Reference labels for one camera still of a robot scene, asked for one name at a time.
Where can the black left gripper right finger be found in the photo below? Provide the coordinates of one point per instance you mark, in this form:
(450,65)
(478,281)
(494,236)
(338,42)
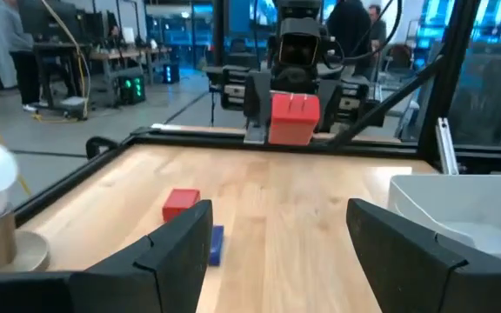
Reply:
(407,278)

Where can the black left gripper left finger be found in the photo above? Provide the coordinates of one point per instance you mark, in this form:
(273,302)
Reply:
(176,261)

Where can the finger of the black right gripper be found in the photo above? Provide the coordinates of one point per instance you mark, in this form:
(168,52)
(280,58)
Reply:
(257,108)
(331,108)

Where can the bright red box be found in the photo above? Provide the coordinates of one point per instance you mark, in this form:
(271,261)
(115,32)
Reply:
(294,121)

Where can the dark blue box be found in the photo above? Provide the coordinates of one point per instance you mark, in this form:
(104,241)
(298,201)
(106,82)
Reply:
(216,245)

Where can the person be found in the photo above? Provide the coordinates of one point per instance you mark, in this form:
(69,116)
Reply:
(378,30)
(348,30)
(24,65)

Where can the white plastic bin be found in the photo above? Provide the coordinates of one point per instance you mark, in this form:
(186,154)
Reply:
(450,200)

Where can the blue lit computer case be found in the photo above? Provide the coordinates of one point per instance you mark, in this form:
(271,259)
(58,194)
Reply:
(171,73)

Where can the green lit computer case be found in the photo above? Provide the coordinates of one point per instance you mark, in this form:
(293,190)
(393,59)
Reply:
(132,89)

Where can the black mesh chair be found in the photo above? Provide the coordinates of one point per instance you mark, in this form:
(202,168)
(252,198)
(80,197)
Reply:
(485,95)

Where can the background work desk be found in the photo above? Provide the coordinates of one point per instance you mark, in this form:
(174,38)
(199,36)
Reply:
(102,55)

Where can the white floor box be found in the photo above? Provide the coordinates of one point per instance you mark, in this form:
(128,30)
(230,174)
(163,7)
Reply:
(74,106)

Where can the dark background monitor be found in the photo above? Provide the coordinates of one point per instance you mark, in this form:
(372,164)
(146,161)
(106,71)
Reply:
(50,19)

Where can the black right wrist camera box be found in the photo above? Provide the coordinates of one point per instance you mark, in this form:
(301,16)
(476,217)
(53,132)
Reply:
(298,43)

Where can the black table frame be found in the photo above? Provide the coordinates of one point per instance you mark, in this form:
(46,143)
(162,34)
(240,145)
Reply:
(181,140)

